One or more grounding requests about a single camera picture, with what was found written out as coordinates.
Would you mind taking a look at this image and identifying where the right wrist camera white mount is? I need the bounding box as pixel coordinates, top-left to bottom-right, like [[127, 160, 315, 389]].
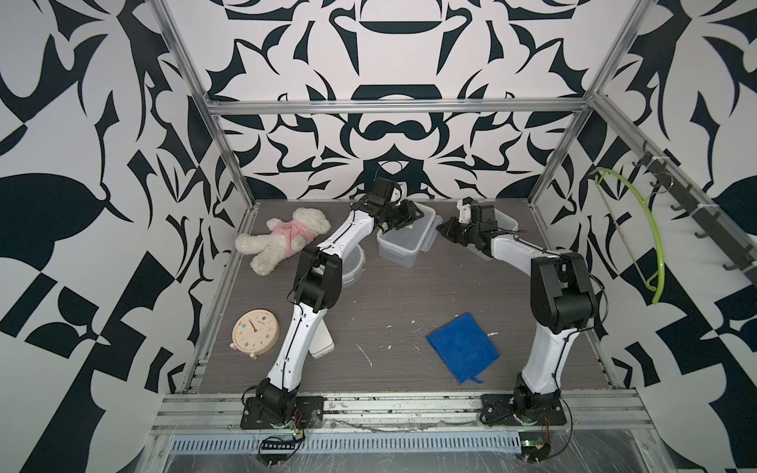
[[457, 197, 475, 225]]

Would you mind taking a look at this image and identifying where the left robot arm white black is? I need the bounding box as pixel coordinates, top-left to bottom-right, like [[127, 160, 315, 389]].
[[253, 177, 424, 423]]

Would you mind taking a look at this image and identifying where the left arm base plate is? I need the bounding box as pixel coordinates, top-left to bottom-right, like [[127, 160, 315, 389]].
[[240, 396, 325, 430]]

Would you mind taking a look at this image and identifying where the clear rectangular lunch box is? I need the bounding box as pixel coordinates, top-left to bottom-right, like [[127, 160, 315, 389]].
[[377, 203, 443, 268], [467, 208, 520, 261]]

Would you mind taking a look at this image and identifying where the round clear container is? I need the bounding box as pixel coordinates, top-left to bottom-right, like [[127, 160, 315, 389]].
[[342, 244, 366, 289]]

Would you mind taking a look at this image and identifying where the white rectangular box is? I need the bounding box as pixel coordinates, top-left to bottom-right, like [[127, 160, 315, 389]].
[[309, 317, 335, 359]]

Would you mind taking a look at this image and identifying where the blue cleaning cloth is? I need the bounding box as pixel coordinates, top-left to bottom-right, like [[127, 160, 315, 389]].
[[426, 313, 500, 384]]

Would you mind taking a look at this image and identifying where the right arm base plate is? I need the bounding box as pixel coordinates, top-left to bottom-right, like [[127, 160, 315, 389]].
[[479, 388, 568, 427]]

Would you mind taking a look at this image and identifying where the green clothes hanger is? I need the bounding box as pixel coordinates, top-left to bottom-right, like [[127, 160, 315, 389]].
[[589, 167, 668, 305]]

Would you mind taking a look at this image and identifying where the pink round alarm clock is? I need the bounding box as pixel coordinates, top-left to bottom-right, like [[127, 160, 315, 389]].
[[230, 309, 280, 360]]

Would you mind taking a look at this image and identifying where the aluminium frame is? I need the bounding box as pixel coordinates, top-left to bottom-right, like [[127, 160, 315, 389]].
[[158, 1, 756, 472]]

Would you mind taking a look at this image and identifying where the black wall hook rack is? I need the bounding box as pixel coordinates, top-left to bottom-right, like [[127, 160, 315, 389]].
[[634, 142, 756, 286]]

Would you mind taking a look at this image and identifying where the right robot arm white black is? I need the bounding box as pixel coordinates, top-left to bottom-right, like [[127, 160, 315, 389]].
[[437, 198, 599, 411]]

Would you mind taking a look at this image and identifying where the white teddy bear pink shirt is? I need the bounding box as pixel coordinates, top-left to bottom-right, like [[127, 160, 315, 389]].
[[235, 207, 331, 276]]

